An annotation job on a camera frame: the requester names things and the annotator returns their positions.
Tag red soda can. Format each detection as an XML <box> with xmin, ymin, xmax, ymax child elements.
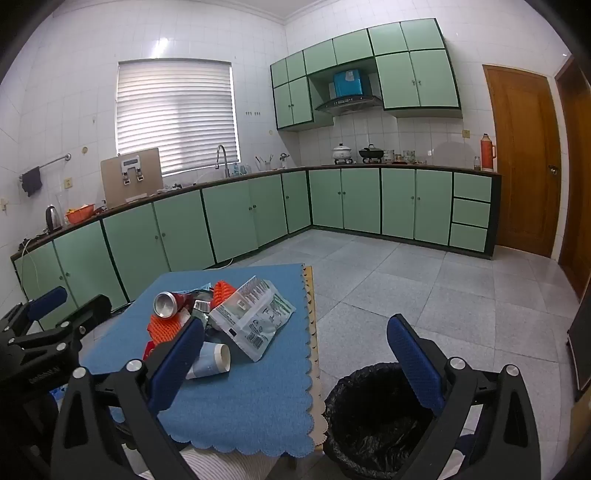
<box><xmin>152</xmin><ymin>291</ymin><xmax>195</xmax><ymax>320</ymax></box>

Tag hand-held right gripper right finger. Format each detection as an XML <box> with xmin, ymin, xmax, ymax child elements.
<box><xmin>386</xmin><ymin>314</ymin><xmax>542</xmax><ymax>480</ymax></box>

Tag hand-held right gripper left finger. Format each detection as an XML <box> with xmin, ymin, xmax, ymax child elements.
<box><xmin>50</xmin><ymin>316</ymin><xmax>206</xmax><ymax>480</ymax></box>

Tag white bracket device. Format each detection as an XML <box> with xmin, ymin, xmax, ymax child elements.
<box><xmin>119</xmin><ymin>157</ymin><xmax>145</xmax><ymax>186</ymax></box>

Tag orange plastic basket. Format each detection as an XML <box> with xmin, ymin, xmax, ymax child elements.
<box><xmin>65</xmin><ymin>204</ymin><xmax>97</xmax><ymax>225</ymax></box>

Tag brown wooden door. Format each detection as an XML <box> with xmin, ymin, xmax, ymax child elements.
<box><xmin>482</xmin><ymin>65</ymin><xmax>563</xmax><ymax>259</ymax></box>
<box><xmin>554</xmin><ymin>55</ymin><xmax>591</xmax><ymax>303</ymax></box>

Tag clear plastic bottle black cap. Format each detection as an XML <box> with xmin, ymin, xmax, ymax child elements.
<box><xmin>178</xmin><ymin>292</ymin><xmax>218</xmax><ymax>334</ymax></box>

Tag brown cardboard board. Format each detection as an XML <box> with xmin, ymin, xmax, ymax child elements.
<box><xmin>100</xmin><ymin>148</ymin><xmax>164</xmax><ymax>208</ymax></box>

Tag dark hanging towel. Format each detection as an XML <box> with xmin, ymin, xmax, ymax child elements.
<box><xmin>19</xmin><ymin>167</ymin><xmax>43</xmax><ymax>198</ymax></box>

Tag white window blind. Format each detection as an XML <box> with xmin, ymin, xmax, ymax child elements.
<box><xmin>115</xmin><ymin>60</ymin><xmax>242</xmax><ymax>176</ymax></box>

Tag person's striped trousers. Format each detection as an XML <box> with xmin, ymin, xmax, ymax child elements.
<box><xmin>179</xmin><ymin>449</ymin><xmax>289</xmax><ymax>480</ymax></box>

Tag black lined waste bin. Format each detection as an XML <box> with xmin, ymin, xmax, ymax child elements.
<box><xmin>322</xmin><ymin>362</ymin><xmax>467</xmax><ymax>480</ymax></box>

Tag black glass cabinet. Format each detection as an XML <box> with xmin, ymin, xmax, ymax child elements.
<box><xmin>564</xmin><ymin>300</ymin><xmax>591</xmax><ymax>402</ymax></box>

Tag orange knitted cloth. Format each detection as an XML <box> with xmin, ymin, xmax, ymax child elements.
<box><xmin>210</xmin><ymin>280</ymin><xmax>238</xmax><ymax>308</ymax></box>

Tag blue scalloped tablecloth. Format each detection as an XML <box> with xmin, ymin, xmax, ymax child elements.
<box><xmin>78</xmin><ymin>263</ymin><xmax>317</xmax><ymax>459</ymax></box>

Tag chrome towel rail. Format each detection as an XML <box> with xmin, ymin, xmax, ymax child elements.
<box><xmin>19</xmin><ymin>153</ymin><xmax>72</xmax><ymax>178</ymax></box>

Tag red thermos flask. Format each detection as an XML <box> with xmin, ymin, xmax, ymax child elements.
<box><xmin>479</xmin><ymin>134</ymin><xmax>498</xmax><ymax>172</ymax></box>

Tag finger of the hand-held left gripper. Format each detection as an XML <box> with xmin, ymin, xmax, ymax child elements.
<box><xmin>6</xmin><ymin>294</ymin><xmax>113</xmax><ymax>360</ymax></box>
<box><xmin>0</xmin><ymin>285</ymin><xmax>69</xmax><ymax>341</ymax></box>

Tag green base cabinet run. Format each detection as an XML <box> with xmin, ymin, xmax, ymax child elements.
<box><xmin>10</xmin><ymin>164</ymin><xmax>502</xmax><ymax>319</ymax></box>

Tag green wall cabinet unit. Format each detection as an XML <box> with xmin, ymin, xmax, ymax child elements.
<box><xmin>270</xmin><ymin>17</ymin><xmax>464</xmax><ymax>132</ymax></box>

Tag small orange knitted piece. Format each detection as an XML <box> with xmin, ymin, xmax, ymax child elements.
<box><xmin>147</xmin><ymin>310</ymin><xmax>192</xmax><ymax>346</ymax></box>

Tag blue white paper cup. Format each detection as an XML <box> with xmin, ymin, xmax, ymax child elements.
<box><xmin>185</xmin><ymin>340</ymin><xmax>232</xmax><ymax>380</ymax></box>

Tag green cabinet drawer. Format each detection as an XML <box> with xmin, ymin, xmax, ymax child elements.
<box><xmin>451</xmin><ymin>198</ymin><xmax>491</xmax><ymax>229</ymax></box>
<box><xmin>452</xmin><ymin>172</ymin><xmax>493</xmax><ymax>203</ymax></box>
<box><xmin>449</xmin><ymin>223</ymin><xmax>489</xmax><ymax>254</ymax></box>

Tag white green plastic bag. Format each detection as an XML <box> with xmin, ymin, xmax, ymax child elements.
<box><xmin>209</xmin><ymin>275</ymin><xmax>297</xmax><ymax>362</ymax></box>

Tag beige scalloped table mat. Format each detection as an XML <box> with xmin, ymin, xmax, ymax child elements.
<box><xmin>302</xmin><ymin>265</ymin><xmax>331</xmax><ymax>455</ymax></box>

